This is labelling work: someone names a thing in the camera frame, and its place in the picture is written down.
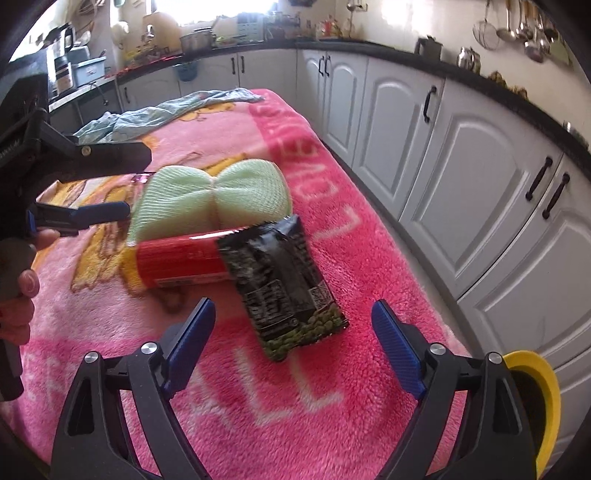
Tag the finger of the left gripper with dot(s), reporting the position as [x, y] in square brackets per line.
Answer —
[70, 221]

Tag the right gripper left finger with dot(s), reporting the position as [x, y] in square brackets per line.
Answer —
[182, 345]

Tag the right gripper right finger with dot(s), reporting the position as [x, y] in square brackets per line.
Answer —
[404, 346]

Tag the red tube package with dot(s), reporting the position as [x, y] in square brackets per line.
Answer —
[179, 261]

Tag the black pea snack bag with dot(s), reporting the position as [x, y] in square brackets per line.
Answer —
[283, 291]

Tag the green foam net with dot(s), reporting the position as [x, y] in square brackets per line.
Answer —
[182, 200]

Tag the yellow rim trash bin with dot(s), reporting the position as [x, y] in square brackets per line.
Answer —
[539, 391]

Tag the left hand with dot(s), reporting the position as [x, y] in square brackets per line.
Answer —
[17, 312]

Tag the pink cartoon blanket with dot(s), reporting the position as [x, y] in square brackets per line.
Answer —
[326, 406]

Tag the light blue cloth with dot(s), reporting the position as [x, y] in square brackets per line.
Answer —
[114, 128]

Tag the teal hanging basket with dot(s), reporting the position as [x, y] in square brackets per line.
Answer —
[186, 72]

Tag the lower white cabinets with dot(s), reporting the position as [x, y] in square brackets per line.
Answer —
[491, 190]

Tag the steel stock pot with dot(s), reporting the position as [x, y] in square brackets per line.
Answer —
[199, 40]

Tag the window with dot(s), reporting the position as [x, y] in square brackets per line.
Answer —
[185, 12]

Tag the steel bowl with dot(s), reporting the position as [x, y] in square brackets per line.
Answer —
[568, 126]

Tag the steel teapot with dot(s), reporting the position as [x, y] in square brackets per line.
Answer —
[469, 59]

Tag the dark kettle pot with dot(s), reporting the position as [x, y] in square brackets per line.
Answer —
[429, 48]

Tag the condiment bottles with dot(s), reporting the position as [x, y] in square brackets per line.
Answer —
[330, 29]

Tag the hanging utensil set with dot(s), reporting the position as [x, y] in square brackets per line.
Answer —
[526, 26]

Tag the wire strainer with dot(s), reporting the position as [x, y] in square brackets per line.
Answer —
[485, 33]

